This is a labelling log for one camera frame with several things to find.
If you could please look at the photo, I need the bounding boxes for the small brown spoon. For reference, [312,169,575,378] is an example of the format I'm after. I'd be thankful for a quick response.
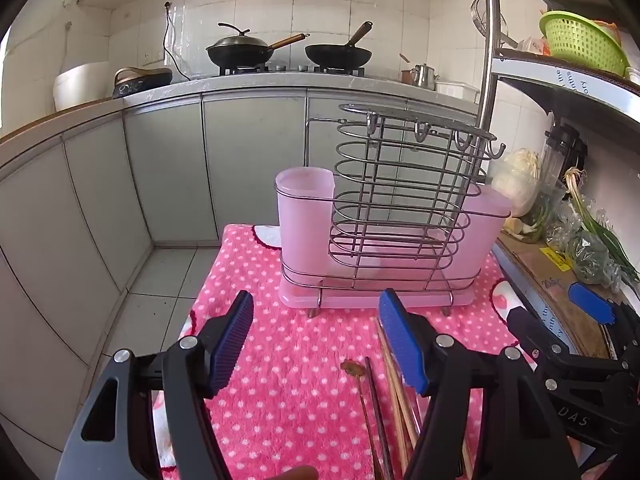
[341,360,385,480]

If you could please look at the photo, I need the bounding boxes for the pink polka dot blanket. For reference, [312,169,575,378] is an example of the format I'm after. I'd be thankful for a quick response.
[150,223,538,480]

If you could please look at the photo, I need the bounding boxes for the light wooden chopstick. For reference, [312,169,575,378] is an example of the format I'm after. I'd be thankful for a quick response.
[375,316,413,480]
[382,352,473,480]

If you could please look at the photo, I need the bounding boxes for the black blender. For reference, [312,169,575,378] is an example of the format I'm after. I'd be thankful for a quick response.
[540,125,588,181]

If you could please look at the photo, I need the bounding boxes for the dark brown chopstick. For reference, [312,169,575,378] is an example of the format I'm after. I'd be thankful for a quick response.
[365,356,397,480]

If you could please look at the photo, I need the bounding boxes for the white plastic container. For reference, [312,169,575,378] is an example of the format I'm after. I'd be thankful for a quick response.
[436,80,478,101]

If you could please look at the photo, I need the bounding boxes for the black power cable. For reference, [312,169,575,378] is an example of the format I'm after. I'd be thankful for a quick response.
[163,2,191,81]

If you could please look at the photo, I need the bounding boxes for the green plastic basket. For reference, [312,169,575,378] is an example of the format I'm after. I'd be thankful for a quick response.
[538,10,631,78]

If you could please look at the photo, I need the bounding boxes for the grey kitchen cabinets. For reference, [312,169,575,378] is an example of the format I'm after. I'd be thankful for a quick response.
[0,85,486,461]

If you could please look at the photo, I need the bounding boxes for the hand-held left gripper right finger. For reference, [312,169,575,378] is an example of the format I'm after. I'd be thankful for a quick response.
[378,288,583,480]

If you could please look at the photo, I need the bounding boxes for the black frying pan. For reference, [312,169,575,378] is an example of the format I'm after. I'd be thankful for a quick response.
[304,21,374,68]

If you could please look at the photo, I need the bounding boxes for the black electric cooker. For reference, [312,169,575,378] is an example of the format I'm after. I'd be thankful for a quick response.
[112,66,173,99]

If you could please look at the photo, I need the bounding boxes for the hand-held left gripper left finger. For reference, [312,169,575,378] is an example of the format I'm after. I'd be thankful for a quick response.
[57,290,256,480]

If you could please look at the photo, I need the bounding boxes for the gas stove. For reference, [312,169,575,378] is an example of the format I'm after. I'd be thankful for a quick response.
[217,62,368,77]

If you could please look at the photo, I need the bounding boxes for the stainless steel kettle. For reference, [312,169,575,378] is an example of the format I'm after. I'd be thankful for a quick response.
[412,63,441,91]

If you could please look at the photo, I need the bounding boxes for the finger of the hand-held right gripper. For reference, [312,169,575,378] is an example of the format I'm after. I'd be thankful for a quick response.
[505,307,627,392]
[568,281,640,356]

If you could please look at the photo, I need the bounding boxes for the tall pink plastic cup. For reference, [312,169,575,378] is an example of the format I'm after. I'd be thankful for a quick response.
[274,166,337,281]

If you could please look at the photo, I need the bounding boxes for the black wok with lid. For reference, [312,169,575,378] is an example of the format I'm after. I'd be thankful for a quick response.
[206,22,311,68]

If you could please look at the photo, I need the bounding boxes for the white rice cooker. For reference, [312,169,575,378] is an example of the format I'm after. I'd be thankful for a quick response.
[53,61,112,112]

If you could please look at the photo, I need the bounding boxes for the green onions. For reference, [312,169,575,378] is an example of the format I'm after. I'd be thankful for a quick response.
[565,167,640,281]

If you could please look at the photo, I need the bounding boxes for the napa cabbage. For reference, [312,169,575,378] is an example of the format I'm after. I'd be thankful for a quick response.
[492,148,542,218]

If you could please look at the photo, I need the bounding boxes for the metal wire utensil rack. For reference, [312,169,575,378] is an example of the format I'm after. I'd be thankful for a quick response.
[280,102,506,318]

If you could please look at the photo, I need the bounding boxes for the metal storage shelf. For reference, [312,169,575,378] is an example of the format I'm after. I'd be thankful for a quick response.
[475,0,640,136]

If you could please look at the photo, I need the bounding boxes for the wide pink plastic cup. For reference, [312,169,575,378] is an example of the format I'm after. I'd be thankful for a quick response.
[440,182,512,281]

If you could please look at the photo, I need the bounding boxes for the small copper pot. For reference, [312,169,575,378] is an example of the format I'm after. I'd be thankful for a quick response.
[399,54,419,85]

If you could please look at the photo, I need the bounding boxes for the metal skimmer strainer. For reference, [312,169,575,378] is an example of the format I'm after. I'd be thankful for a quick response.
[470,0,521,48]

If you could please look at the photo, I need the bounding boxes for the person's left hand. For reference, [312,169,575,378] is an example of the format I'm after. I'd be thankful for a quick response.
[267,465,319,480]

